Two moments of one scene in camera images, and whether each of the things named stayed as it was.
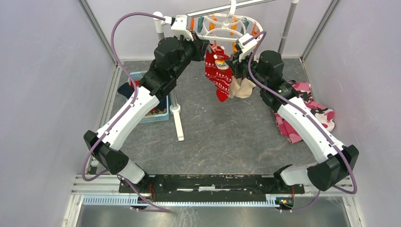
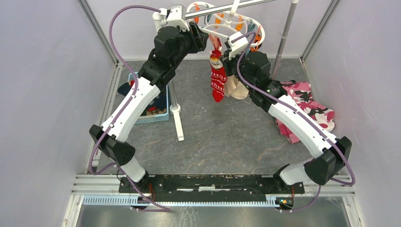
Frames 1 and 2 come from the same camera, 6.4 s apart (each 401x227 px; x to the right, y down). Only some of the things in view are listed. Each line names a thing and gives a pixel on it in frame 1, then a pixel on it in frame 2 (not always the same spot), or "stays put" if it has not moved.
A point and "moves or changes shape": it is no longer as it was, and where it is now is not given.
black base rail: [206, 185] stays put
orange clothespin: [255, 30] moves or changes shape
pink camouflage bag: [303, 91] stays put
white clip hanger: [228, 27] moves or changes shape
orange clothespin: [233, 27] → [239, 26]
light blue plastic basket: [158, 115] stays put
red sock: [220, 78] moves or changes shape
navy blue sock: [126, 90] stays put
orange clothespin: [235, 49] → [218, 21]
